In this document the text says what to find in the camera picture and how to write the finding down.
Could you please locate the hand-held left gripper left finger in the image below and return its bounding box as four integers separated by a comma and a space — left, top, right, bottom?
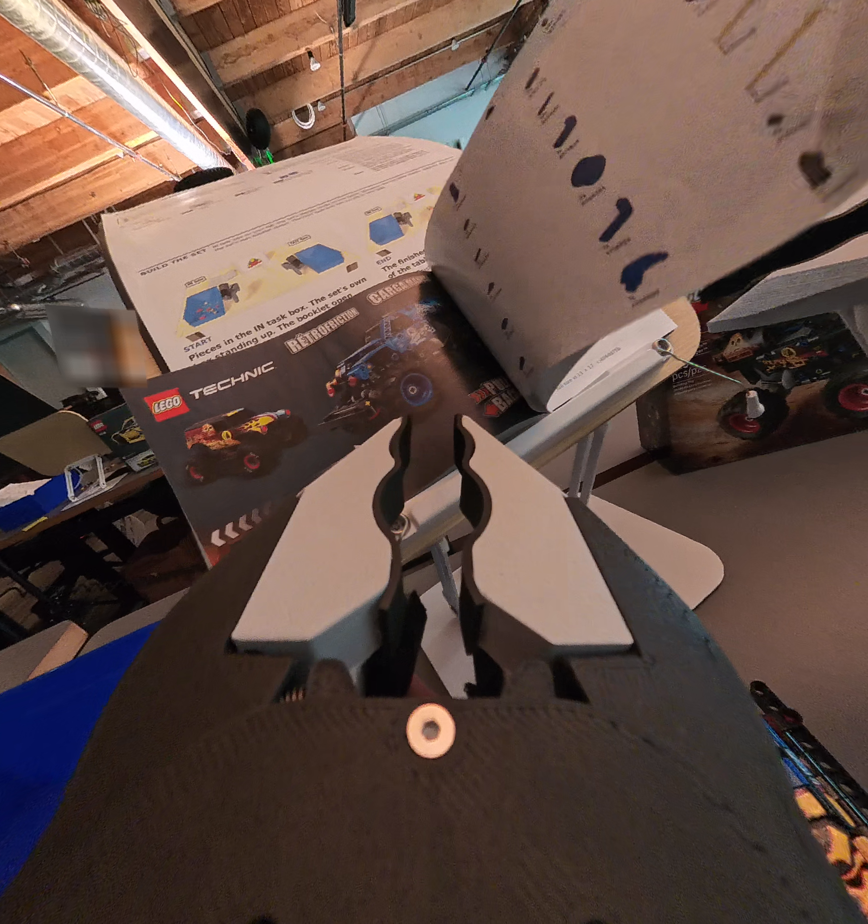
230, 416, 415, 697

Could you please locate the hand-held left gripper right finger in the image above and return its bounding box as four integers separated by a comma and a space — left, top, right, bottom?
451, 416, 635, 697

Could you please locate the white and wooden book stand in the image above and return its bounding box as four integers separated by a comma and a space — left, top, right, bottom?
398, 299, 725, 697

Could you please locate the toy building instruction booklet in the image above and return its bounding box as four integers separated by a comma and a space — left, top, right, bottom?
120, 0, 868, 571

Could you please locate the white printed task sheet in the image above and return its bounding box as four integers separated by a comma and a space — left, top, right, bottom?
101, 136, 465, 376

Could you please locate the toy box with black truck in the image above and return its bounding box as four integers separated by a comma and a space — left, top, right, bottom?
636, 292, 868, 476

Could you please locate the small dark toy box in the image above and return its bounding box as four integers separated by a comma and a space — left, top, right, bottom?
91, 404, 164, 472

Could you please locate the clear acrylic holder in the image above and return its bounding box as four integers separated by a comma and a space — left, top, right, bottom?
64, 453, 112, 503

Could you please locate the wooden block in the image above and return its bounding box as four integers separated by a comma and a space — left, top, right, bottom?
28, 619, 90, 681

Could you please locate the small blue bin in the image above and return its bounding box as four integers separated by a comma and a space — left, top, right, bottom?
0, 473, 74, 531

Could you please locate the large blue plastic bin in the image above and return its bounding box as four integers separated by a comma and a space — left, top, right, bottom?
0, 619, 162, 924

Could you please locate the black flame toy monster truck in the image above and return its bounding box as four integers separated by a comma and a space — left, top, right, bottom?
748, 679, 868, 924

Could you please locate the silver ceiling duct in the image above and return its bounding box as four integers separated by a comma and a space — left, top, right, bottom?
0, 0, 234, 170

